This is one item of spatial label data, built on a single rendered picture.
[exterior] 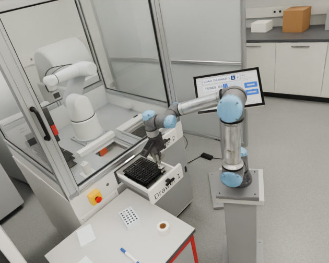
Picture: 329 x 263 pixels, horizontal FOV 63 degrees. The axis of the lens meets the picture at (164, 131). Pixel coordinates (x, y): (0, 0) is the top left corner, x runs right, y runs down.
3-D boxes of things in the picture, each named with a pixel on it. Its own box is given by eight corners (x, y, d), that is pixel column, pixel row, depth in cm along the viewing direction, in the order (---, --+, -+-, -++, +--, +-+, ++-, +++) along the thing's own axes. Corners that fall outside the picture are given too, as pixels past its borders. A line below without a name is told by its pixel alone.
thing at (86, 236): (96, 240, 151) (95, 238, 150) (82, 248, 148) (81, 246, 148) (91, 225, 161) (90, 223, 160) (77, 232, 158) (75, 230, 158)
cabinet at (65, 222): (196, 203, 262) (184, 134, 220) (114, 289, 203) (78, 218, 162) (132, 170, 323) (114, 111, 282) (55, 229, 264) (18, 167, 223)
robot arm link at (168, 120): (178, 109, 152) (161, 109, 157) (170, 119, 144) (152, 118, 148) (180, 121, 156) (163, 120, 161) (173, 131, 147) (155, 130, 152)
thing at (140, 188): (179, 175, 174) (177, 168, 171) (152, 200, 160) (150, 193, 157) (138, 156, 200) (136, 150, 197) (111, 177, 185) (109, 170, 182)
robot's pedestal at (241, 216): (262, 240, 216) (264, 168, 177) (263, 277, 192) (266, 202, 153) (224, 236, 225) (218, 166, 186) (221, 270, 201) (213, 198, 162)
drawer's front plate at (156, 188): (183, 176, 175) (180, 163, 169) (152, 205, 158) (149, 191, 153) (181, 175, 176) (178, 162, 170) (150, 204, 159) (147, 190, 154)
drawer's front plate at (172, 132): (177, 139, 213) (175, 128, 207) (152, 159, 196) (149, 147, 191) (176, 139, 214) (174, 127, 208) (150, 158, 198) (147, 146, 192)
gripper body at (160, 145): (167, 148, 167) (163, 132, 160) (157, 155, 162) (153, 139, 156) (158, 145, 172) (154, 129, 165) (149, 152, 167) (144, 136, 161)
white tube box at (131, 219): (141, 222, 156) (139, 218, 154) (128, 230, 153) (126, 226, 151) (131, 210, 166) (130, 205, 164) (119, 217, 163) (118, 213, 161)
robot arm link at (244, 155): (250, 162, 165) (248, 143, 159) (246, 176, 155) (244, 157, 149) (230, 160, 171) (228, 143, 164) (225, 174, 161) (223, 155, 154)
